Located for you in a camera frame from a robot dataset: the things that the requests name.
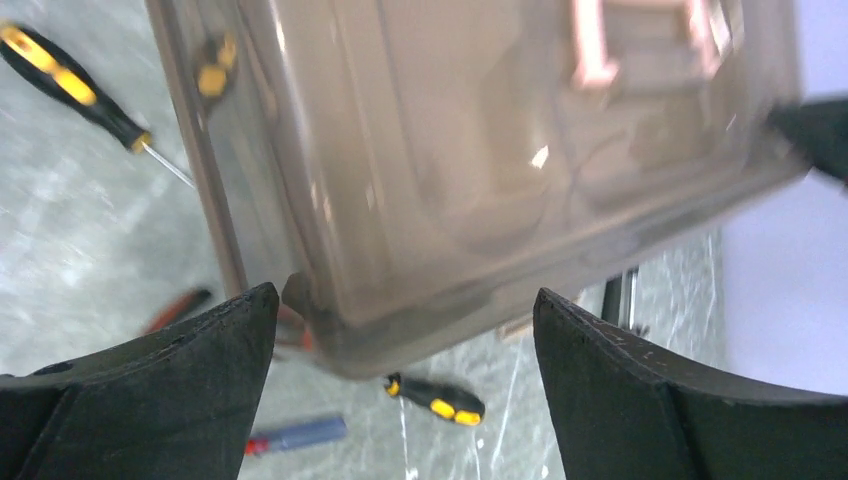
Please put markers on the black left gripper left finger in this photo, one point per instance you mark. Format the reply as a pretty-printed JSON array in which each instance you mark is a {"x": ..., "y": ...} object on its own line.
[{"x": 178, "y": 403}]

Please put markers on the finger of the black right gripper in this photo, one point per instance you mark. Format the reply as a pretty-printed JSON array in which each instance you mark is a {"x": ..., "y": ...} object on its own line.
[{"x": 818, "y": 130}]

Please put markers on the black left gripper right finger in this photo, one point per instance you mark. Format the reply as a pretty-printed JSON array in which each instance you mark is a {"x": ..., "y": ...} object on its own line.
[{"x": 623, "y": 407}]

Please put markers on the beige plastic toolbox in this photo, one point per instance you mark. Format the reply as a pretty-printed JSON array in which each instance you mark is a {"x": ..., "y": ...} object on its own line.
[{"x": 410, "y": 173}]

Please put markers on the orange black needle nose pliers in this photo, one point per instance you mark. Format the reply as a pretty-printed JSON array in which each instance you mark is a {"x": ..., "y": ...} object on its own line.
[{"x": 292, "y": 334}]

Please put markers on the large black yellow screwdriver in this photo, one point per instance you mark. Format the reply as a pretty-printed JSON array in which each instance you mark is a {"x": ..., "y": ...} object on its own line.
[{"x": 447, "y": 401}]

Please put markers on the black yellow screwdriver near latch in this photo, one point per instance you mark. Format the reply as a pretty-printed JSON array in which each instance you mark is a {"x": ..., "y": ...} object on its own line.
[{"x": 214, "y": 64}]

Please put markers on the small black yellow screwdriver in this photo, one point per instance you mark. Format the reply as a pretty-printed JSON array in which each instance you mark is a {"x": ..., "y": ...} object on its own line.
[{"x": 55, "y": 73}]

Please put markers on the blue handled screwdriver red collar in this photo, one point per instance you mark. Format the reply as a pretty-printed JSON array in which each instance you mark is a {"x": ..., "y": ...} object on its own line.
[{"x": 298, "y": 435}]

